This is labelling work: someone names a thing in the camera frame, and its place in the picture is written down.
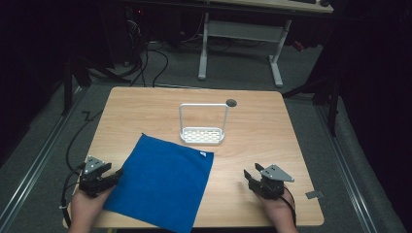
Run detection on metal floor rail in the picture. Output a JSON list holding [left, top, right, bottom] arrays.
[[0, 85, 86, 224], [314, 105, 379, 233]]

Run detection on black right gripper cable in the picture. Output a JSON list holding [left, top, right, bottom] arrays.
[[280, 185, 298, 228]]

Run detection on person's right hand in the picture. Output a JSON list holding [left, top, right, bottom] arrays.
[[257, 189, 297, 227]]

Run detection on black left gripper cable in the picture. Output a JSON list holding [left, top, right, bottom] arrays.
[[58, 109, 105, 228]]

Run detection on blue cloth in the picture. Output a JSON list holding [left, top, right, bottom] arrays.
[[103, 132, 215, 233]]

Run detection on black floor cables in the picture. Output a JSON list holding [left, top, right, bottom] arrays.
[[124, 18, 170, 88]]

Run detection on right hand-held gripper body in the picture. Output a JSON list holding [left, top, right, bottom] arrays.
[[247, 163, 295, 200]]

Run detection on white-legged desk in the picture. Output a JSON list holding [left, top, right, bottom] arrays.
[[196, 0, 335, 88]]

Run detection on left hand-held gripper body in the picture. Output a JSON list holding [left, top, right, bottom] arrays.
[[78, 155, 115, 198]]

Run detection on black metal stand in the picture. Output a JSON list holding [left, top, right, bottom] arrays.
[[60, 52, 93, 117], [281, 61, 343, 138]]

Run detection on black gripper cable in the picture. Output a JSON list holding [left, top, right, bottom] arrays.
[[280, 185, 298, 228], [58, 109, 105, 228]]

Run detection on white rack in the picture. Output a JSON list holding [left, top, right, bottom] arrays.
[[178, 102, 229, 146]]

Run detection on grey tape piece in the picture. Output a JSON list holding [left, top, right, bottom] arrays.
[[304, 189, 326, 200]]

